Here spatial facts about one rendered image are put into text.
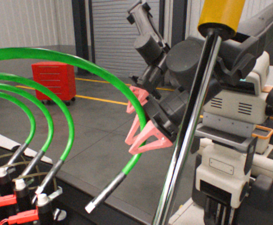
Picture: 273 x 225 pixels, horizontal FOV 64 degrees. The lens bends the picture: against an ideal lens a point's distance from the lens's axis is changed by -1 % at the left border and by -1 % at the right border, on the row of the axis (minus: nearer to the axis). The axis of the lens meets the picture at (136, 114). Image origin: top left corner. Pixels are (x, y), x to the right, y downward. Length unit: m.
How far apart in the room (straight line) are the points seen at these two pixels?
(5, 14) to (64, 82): 3.97
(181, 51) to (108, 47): 7.46
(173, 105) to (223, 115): 0.69
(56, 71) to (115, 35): 3.43
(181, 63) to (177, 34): 6.03
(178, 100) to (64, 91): 4.36
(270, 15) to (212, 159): 0.81
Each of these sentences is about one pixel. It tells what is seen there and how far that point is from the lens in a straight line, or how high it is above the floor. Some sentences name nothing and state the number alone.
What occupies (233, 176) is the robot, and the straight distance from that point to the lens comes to 1.18.
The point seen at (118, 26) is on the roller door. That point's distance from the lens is 7.56.
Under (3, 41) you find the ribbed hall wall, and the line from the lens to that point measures 7.98.
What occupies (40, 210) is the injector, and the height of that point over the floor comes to 1.13.
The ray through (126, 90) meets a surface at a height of 1.36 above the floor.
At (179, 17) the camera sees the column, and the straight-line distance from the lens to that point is 6.37.
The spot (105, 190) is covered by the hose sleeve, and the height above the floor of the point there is 1.17.
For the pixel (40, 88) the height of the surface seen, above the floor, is 1.34.
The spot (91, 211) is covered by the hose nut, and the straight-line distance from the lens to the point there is 0.45.
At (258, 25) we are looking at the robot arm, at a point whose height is 1.47.
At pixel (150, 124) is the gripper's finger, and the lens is 0.39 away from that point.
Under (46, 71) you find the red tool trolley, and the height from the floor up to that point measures 0.74.
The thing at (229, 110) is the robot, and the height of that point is 1.13.
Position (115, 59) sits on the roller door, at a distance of 7.71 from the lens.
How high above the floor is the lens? 1.45
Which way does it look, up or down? 21 degrees down
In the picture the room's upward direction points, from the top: straight up
